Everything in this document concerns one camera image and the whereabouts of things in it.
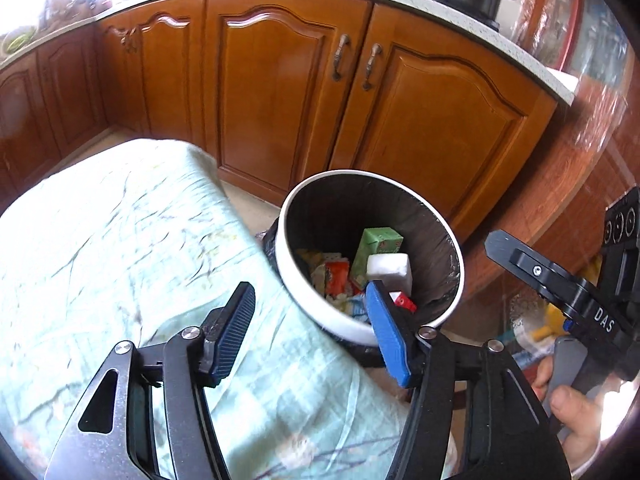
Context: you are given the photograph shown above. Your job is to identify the green drink carton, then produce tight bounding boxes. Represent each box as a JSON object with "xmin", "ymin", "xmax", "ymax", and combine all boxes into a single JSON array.
[{"xmin": 350, "ymin": 227, "xmax": 405, "ymax": 281}]

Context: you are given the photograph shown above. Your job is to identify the torn red foil bag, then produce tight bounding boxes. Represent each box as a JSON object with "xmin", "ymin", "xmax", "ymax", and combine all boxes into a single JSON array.
[{"xmin": 322, "ymin": 255, "xmax": 353, "ymax": 296}]

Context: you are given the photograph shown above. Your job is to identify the red and white carton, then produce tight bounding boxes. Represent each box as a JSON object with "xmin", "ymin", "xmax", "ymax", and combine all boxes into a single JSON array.
[{"xmin": 387, "ymin": 291, "xmax": 417, "ymax": 313}]

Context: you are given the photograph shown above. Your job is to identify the person's right hand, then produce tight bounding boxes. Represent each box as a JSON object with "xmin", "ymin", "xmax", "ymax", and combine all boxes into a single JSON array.
[{"xmin": 531, "ymin": 360, "xmax": 626, "ymax": 466}]

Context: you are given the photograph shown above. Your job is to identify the green floral tablecloth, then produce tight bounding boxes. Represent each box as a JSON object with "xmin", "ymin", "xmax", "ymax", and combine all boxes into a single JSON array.
[{"xmin": 0, "ymin": 137, "xmax": 458, "ymax": 480}]

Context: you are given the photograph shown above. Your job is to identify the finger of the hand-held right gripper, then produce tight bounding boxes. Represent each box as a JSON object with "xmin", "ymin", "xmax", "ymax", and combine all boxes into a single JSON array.
[{"xmin": 484, "ymin": 229, "xmax": 596, "ymax": 317}]

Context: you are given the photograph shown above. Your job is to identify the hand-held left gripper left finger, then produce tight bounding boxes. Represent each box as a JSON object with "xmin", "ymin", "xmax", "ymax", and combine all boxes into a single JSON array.
[{"xmin": 44, "ymin": 281, "xmax": 257, "ymax": 480}]

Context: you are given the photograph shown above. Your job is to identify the white bin with black liner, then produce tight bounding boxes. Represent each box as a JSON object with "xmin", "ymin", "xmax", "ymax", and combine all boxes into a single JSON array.
[{"xmin": 262, "ymin": 170, "xmax": 466, "ymax": 366}]

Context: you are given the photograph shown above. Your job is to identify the clear bag with yellow contents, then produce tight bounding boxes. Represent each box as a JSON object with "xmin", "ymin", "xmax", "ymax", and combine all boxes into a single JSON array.
[{"xmin": 507, "ymin": 292, "xmax": 568, "ymax": 366}]

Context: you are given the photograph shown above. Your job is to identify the white foam block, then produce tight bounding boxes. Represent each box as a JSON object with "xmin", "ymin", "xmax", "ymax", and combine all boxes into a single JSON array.
[{"xmin": 366, "ymin": 252, "xmax": 413, "ymax": 296}]

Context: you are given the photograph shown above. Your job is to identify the brown wooden kitchen cabinets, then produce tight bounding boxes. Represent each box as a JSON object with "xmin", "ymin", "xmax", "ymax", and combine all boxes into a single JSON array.
[{"xmin": 0, "ymin": 0, "xmax": 558, "ymax": 246}]

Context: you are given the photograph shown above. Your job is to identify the red glossy door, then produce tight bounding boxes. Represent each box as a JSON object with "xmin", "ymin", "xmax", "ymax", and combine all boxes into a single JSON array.
[{"xmin": 510, "ymin": 0, "xmax": 631, "ymax": 91}]

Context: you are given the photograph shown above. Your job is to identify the bowl of green beans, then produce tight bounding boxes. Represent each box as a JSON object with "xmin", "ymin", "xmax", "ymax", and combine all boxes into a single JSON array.
[{"xmin": 0, "ymin": 25, "xmax": 36, "ymax": 56}]

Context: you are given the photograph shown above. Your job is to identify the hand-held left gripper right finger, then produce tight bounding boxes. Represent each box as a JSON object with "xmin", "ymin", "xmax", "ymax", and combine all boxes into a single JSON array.
[{"xmin": 365, "ymin": 280, "xmax": 572, "ymax": 480}]

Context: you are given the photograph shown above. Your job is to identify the gas stove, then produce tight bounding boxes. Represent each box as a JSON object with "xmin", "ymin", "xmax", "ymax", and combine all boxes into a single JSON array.
[{"xmin": 432, "ymin": 0, "xmax": 501, "ymax": 31}]

